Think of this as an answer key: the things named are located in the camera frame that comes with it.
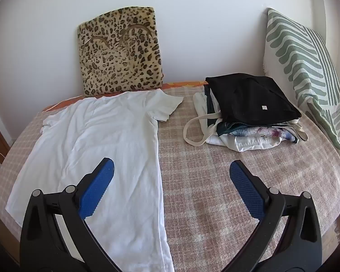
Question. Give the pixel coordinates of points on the green striped white pillow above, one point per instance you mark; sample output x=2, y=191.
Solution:
x=300, y=62

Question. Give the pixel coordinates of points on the orange bed sheet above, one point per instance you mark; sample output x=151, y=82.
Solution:
x=184, y=84

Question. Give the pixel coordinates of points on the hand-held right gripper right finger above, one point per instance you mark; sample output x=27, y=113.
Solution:
x=245, y=192

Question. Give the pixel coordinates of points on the cream tote bag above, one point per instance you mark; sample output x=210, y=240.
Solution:
x=199, y=102

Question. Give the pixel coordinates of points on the leopard print cushion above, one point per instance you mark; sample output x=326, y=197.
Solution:
x=119, y=56

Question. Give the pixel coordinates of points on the pink plaid blanket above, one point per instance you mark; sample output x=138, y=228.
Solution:
x=215, y=175

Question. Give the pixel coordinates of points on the floral folded garment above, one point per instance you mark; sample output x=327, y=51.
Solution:
x=252, y=132

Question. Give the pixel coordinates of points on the white folded garment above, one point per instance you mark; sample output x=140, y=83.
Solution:
x=249, y=145

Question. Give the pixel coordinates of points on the white t-shirt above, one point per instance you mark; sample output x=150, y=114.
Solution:
x=102, y=136

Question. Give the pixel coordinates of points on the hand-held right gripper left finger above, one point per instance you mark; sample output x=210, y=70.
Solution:
x=97, y=187

